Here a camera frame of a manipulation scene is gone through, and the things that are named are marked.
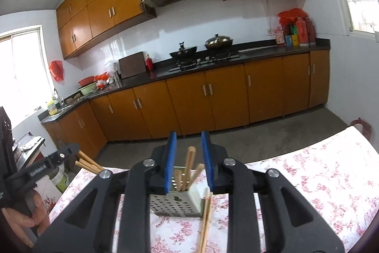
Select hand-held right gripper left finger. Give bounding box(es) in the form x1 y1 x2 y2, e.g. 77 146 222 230
32 131 178 253

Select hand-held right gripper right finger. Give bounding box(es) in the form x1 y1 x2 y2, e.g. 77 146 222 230
201 130 345 253

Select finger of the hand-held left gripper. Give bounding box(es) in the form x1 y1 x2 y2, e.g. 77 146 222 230
44 143 81 166

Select green perforated utensil holder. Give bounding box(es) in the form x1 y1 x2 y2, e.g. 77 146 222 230
148 166 213 220

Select person's left hand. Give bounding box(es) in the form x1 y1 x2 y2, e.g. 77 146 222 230
1 190 51 248

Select white bucket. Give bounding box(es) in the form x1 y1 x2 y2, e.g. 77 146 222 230
49 165 70 194

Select steel sink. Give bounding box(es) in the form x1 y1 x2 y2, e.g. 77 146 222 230
49 103 78 119

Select yellow detergent bottle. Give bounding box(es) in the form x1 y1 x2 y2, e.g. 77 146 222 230
47 98 59 116

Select steel faucet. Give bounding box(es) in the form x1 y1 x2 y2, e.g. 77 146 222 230
53 88 64 109

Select wooden base cabinets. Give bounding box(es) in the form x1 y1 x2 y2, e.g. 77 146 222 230
43 50 331 159

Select green basin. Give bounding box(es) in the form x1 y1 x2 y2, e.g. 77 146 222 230
78 83 98 95

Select red and white plastic bag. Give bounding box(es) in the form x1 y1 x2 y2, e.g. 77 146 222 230
95 72 109 90

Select hanging red plastic bag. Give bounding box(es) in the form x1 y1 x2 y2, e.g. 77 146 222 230
49 60 65 82

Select steel container with clear bag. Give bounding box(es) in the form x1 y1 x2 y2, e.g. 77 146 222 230
104 61 121 83

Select sliding window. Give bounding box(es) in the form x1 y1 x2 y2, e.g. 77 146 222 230
0 25 53 124

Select black kitchen countertop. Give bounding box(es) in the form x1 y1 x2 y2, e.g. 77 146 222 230
38 38 331 124

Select gas stove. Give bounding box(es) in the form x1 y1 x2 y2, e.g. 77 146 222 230
168 53 241 73

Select brown cutting board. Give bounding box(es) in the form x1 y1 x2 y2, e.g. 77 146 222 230
118 52 147 79

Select floral tablecloth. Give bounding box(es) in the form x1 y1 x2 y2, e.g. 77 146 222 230
44 125 379 253

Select black wok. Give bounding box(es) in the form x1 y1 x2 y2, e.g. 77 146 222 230
169 41 198 60

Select pot with steel lid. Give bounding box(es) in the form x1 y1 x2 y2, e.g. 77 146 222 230
204 33 234 51

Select red stool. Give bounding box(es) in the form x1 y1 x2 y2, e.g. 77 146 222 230
349 119 372 141

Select orange red bottle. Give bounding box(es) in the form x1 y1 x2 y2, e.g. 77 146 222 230
296 17 309 47

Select red bag behind bottles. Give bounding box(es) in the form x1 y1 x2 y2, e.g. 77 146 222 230
278 8 308 27

